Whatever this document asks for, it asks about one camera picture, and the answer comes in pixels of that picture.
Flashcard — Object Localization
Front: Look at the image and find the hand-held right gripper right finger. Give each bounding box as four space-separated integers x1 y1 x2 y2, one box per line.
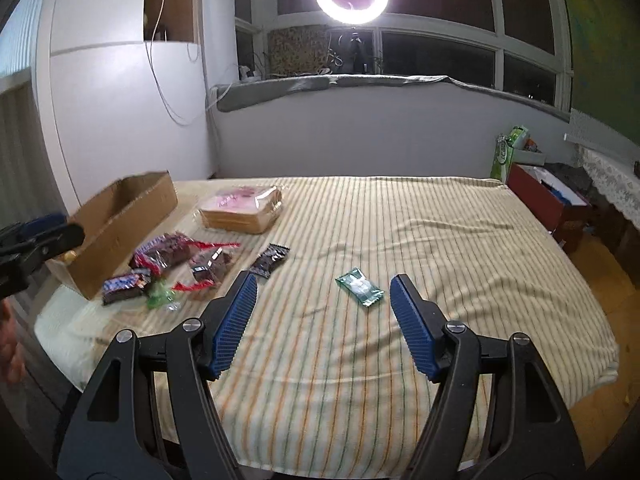
389 274 587 480

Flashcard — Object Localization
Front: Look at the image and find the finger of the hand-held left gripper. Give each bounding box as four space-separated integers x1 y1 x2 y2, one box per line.
0 214 86 263
0 259 48 301

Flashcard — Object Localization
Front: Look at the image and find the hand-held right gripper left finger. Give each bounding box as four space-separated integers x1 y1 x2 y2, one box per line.
54 270 259 480

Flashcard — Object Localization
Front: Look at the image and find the cardboard box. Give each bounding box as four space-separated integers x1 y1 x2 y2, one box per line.
52 171 179 301

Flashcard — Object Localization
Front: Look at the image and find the green mint candy packet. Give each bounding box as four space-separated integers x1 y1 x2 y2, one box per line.
335 267 385 307

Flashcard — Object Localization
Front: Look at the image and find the small dark chocolate bar packet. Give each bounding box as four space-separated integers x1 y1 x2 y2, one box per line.
248 243 291 279

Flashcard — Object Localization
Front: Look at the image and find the brown chocolate bar blue lettering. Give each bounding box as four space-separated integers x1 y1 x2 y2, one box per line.
101 269 153 307

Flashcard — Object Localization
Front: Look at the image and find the person's left hand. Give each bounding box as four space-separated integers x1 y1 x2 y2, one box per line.
0 302 27 386

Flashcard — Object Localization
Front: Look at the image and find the clear-wrapped brownie packet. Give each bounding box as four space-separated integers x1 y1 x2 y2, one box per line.
130 232 241 275
172 247 236 293

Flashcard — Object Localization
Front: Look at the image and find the green wrapped candy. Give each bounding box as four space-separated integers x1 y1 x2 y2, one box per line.
146 280 183 311

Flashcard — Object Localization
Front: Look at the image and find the striped cream blanket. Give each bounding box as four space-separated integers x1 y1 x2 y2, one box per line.
35 175 621 466

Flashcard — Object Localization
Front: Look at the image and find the bagged sliced bread loaf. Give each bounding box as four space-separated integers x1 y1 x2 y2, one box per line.
199 185 283 234

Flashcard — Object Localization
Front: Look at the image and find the white wardrobe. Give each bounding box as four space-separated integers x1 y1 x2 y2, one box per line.
35 0 211 196

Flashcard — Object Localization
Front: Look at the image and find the red storage box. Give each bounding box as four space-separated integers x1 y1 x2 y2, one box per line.
506 162 593 253

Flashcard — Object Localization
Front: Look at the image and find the green plastic bag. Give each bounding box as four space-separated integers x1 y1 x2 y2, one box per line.
492 125 531 181

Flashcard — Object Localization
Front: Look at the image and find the grey windowsill cloth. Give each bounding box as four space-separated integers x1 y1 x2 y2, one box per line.
216 74 571 121

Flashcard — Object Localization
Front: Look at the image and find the white lace cloth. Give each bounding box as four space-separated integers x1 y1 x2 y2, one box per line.
565 110 640 233

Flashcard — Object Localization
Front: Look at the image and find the white-framed window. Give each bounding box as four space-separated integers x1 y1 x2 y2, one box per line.
235 0 573 111

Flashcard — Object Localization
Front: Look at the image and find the speckled brown cushion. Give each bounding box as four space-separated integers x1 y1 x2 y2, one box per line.
266 26 331 78

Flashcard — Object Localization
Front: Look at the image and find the black tripod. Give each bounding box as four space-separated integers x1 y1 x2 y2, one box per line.
345 30 371 75

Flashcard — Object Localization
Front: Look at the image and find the white hanging cable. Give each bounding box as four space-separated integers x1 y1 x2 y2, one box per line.
145 0 203 126

